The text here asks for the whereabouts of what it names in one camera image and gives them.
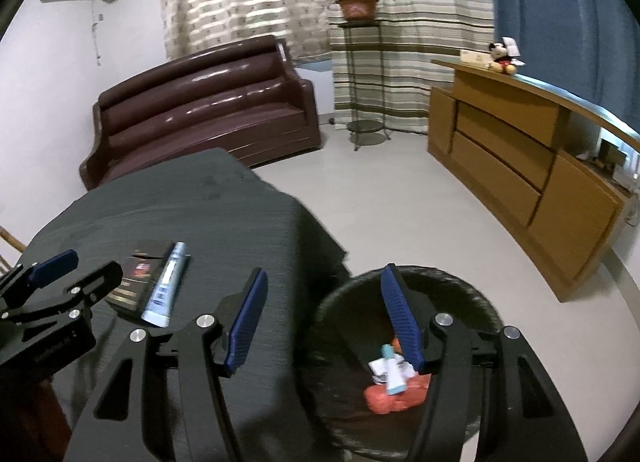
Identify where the teal white tube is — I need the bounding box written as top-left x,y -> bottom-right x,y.
381,344 -> 407,396

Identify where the dark green table cloth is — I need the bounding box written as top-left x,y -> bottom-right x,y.
22,149 -> 349,461

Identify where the beige striped curtain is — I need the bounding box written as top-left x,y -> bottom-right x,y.
329,0 -> 495,133

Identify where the blue white toothpaste tube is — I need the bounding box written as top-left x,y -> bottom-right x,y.
142,242 -> 190,328

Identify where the bamboo chair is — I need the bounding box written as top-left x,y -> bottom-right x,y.
0,227 -> 26,275

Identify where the small cardboard box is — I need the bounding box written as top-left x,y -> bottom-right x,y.
459,48 -> 494,68

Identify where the dark brown leather sofa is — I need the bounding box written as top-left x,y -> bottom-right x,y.
79,34 -> 321,190

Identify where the Mickey Mouse plush toy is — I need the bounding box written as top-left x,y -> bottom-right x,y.
488,42 -> 518,76

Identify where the blue curtain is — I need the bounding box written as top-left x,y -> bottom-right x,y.
493,0 -> 639,129

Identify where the wooden sideboard cabinet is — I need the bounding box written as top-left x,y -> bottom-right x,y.
427,58 -> 639,302

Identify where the dark cigarette carton box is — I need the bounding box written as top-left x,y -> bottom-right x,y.
105,240 -> 175,319

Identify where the black metal plant stand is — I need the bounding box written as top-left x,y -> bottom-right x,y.
340,20 -> 390,151

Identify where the black round trash bin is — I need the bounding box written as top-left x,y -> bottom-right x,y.
304,266 -> 503,461

